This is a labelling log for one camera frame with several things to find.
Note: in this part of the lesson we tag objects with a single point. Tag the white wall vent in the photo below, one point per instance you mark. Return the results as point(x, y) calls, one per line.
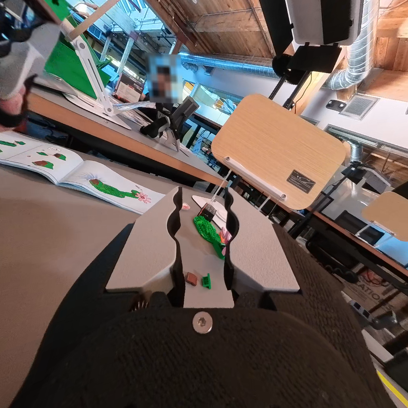
point(358, 106)

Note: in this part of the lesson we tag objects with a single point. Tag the clear acrylic board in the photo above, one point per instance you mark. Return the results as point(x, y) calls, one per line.
point(134, 106)

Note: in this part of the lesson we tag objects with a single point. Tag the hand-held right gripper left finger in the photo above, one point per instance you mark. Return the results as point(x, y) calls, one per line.
point(143, 258)

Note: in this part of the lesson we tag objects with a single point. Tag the wooden stick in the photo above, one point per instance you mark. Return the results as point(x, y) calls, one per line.
point(92, 16)

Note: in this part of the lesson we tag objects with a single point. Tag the green lego plant with flower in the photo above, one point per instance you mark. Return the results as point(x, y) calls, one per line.
point(207, 231)

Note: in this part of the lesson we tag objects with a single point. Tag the person's left hand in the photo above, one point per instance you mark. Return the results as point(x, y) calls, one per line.
point(11, 105)

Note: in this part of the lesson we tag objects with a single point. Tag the studio light on stand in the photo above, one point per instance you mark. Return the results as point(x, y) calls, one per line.
point(318, 19)

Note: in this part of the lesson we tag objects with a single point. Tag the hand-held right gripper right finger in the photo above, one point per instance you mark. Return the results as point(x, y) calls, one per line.
point(264, 258)

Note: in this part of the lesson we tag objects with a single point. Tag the white power strip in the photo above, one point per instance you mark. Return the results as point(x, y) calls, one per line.
point(360, 309)

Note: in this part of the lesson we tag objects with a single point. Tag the wooden board on white stand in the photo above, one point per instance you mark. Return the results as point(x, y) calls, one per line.
point(385, 210)
point(277, 143)

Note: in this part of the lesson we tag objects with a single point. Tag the brown lego slope piece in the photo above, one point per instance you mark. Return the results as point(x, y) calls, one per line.
point(191, 279)

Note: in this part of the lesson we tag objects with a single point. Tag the green plastic bin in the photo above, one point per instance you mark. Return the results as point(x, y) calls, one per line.
point(63, 67)

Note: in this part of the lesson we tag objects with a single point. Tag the lego instruction booklet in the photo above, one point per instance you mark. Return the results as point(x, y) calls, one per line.
point(79, 178)

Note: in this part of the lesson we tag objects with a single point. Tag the white articulated stand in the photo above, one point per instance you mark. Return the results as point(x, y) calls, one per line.
point(105, 102)

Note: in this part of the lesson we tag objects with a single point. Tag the large silver duct elbow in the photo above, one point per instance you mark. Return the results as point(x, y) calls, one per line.
point(360, 57)

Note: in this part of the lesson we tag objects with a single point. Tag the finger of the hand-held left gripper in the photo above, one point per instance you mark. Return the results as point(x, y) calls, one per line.
point(22, 67)

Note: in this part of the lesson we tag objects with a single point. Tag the silver spiral air duct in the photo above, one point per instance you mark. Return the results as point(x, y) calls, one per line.
point(229, 63)

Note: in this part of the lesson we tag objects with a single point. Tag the small black box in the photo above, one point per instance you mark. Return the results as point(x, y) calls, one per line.
point(207, 212)

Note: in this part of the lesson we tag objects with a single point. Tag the black device on white stand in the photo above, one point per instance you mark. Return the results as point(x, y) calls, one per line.
point(156, 126)

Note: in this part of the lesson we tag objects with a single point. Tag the green lego bracket piece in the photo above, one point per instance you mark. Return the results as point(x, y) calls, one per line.
point(206, 281)

